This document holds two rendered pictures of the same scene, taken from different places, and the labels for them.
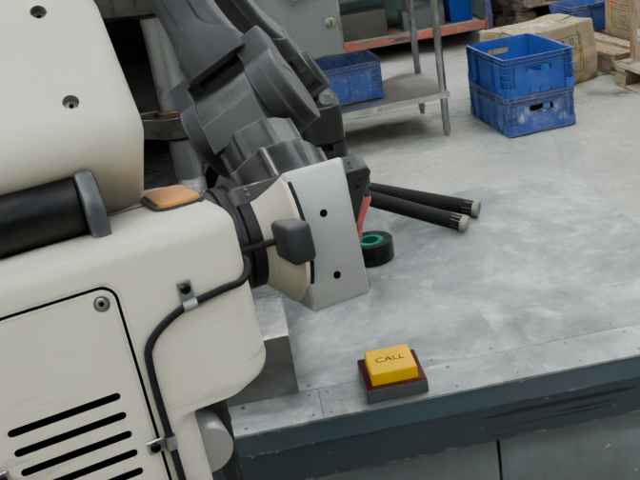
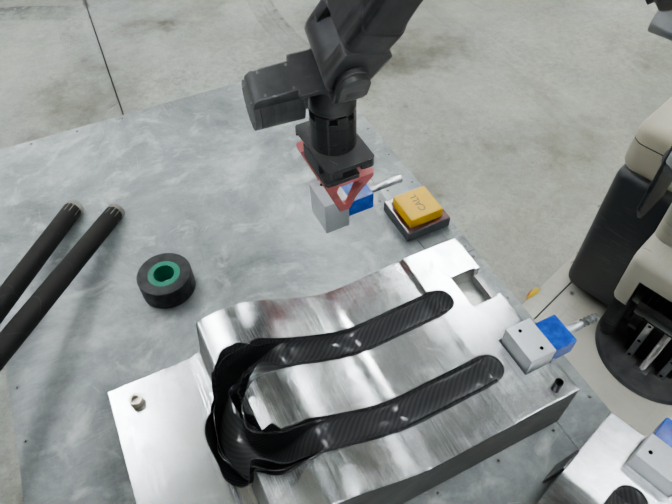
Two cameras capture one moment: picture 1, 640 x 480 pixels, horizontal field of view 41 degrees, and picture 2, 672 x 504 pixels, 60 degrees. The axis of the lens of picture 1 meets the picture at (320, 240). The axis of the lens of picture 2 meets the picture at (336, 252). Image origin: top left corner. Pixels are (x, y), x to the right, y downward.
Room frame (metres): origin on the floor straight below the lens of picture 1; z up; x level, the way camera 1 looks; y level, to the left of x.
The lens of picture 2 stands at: (1.34, 0.50, 1.52)
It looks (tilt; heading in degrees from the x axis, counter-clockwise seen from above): 51 degrees down; 248
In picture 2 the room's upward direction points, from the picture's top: 1 degrees counter-clockwise
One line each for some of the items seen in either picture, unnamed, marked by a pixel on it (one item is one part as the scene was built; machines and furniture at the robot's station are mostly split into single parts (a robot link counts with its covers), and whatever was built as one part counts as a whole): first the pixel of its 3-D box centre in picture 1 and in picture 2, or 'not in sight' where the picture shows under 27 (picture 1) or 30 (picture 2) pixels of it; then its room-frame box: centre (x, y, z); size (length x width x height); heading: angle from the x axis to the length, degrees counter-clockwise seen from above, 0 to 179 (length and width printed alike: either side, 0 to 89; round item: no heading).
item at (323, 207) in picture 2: not in sight; (360, 193); (1.09, -0.03, 0.94); 0.13 x 0.05 x 0.05; 3
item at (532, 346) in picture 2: not in sight; (556, 335); (0.95, 0.25, 0.89); 0.13 x 0.05 x 0.05; 3
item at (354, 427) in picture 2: not in sight; (353, 375); (1.21, 0.21, 0.92); 0.35 x 0.16 x 0.09; 3
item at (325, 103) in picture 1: (321, 121); (326, 87); (1.13, -0.03, 1.12); 0.07 x 0.06 x 0.07; 177
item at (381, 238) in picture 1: (370, 249); (166, 280); (1.38, -0.09, 0.82); 0.08 x 0.08 x 0.04
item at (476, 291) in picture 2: not in sight; (473, 293); (1.00, 0.15, 0.87); 0.05 x 0.05 x 0.04; 3
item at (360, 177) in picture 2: not in sight; (339, 178); (1.12, -0.02, 0.99); 0.07 x 0.07 x 0.09; 3
